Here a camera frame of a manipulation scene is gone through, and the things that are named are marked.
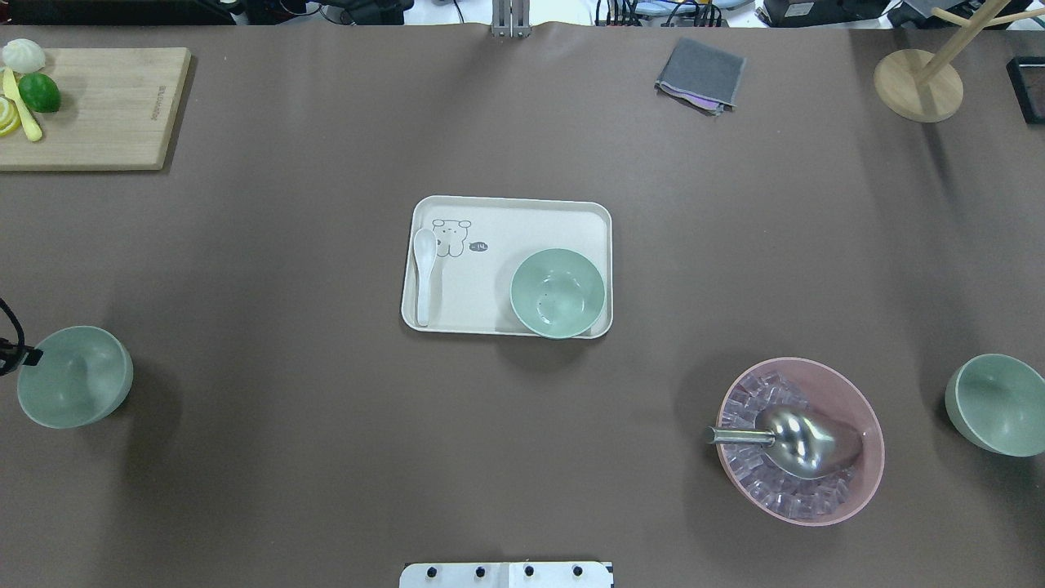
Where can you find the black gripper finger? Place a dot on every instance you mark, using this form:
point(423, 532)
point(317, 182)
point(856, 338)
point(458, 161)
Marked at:
point(14, 355)

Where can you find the green bowl robot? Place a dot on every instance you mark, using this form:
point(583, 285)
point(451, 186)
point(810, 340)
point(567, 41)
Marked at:
point(84, 374)
point(997, 402)

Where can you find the lemon slice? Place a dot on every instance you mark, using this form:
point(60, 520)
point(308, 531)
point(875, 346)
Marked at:
point(10, 118)

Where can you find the green lime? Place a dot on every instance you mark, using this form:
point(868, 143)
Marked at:
point(40, 93)

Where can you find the yellow plastic knife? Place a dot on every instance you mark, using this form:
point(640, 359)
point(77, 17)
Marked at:
point(27, 123)

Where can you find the wooden cutting board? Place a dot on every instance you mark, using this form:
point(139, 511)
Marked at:
point(119, 107)

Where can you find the white steamed bun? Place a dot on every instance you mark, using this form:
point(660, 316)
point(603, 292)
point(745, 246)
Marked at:
point(23, 56)

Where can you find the white ceramic spoon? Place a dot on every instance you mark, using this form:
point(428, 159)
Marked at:
point(425, 253)

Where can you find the cream rabbit tray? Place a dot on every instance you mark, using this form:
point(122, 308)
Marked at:
point(487, 239)

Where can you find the green bowl on tray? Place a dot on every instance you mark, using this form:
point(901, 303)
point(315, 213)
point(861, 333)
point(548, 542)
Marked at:
point(557, 293)

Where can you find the purple cloth under grey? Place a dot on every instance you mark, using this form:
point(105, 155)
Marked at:
point(705, 105)

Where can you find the pink bowl with ice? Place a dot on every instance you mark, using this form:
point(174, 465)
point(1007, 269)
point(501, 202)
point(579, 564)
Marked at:
point(808, 385)

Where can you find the grey folded cloth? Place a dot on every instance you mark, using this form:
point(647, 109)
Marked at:
point(702, 70)

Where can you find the metal ice scoop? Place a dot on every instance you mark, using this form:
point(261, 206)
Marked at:
point(802, 443)

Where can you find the wooden cup tree stand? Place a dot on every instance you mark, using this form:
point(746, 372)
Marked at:
point(923, 86)

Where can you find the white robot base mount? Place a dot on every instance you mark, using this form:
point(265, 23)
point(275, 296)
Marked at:
point(509, 574)

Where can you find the aluminium frame post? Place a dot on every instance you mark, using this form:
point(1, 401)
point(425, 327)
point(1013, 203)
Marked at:
point(510, 19)

